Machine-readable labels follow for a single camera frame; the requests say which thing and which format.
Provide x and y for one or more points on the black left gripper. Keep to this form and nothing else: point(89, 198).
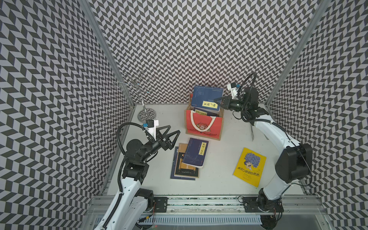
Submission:
point(167, 144)

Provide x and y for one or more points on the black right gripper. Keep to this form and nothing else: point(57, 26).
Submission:
point(226, 102)

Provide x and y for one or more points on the blue book yellow title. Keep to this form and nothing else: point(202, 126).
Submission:
point(203, 97)

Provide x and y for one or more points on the blue book barcode back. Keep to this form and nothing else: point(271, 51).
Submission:
point(206, 112)

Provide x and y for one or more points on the red burlap Christmas bag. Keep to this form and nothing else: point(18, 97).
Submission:
point(201, 125)

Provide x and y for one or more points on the navy book yellow label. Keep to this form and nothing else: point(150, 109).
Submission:
point(195, 153)

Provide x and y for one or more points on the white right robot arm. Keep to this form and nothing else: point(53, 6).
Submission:
point(294, 158)

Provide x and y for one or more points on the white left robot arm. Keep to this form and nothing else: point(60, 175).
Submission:
point(131, 200)

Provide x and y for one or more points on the stainless steel kitchen tongs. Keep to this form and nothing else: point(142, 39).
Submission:
point(252, 132)

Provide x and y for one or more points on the brown cover book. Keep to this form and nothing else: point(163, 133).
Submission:
point(181, 169)

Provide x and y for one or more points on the blue book under brown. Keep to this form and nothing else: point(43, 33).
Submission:
point(173, 176)

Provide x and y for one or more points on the yellow book blue illustration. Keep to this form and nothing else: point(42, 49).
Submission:
point(249, 167)

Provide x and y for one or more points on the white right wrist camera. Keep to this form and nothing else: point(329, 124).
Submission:
point(233, 88)

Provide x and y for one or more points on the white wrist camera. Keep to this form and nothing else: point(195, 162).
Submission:
point(233, 88)
point(151, 126)

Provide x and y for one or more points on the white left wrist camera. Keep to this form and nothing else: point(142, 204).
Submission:
point(151, 126)

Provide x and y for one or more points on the chrome wire jewelry stand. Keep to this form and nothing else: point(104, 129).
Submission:
point(139, 84)

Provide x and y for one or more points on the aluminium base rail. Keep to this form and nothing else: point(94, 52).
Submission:
point(231, 210)

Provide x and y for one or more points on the right aluminium corner post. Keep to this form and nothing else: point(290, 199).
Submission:
point(307, 34)

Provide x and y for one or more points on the aluminium corner frame post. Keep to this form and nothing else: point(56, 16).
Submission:
point(90, 17)

